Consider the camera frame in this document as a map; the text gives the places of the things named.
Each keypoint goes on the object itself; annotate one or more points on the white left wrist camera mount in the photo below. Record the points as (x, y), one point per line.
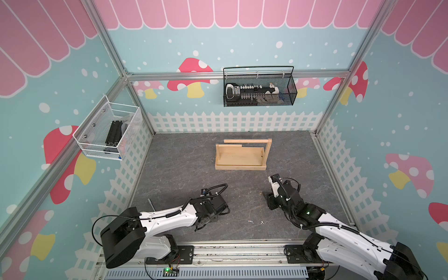
(205, 192)

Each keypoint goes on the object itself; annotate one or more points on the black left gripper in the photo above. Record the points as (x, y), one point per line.
(214, 219)

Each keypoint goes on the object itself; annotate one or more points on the white wire basket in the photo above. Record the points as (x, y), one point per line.
(109, 131)

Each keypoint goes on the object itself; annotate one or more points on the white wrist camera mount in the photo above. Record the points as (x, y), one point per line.
(276, 184)
(205, 192)

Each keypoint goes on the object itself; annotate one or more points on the wooden jewelry display stand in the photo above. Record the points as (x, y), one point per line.
(249, 155)

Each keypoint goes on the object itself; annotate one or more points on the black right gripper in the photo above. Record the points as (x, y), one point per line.
(270, 200)

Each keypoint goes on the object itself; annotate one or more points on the black wire mesh basket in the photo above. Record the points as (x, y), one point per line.
(256, 86)

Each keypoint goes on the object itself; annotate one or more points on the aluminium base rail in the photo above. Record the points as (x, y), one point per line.
(244, 260)

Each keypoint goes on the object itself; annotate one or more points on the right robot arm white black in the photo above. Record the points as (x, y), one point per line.
(335, 242)

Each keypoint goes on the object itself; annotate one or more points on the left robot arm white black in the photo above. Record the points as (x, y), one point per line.
(134, 234)

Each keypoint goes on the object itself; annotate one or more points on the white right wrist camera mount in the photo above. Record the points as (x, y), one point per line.
(276, 184)

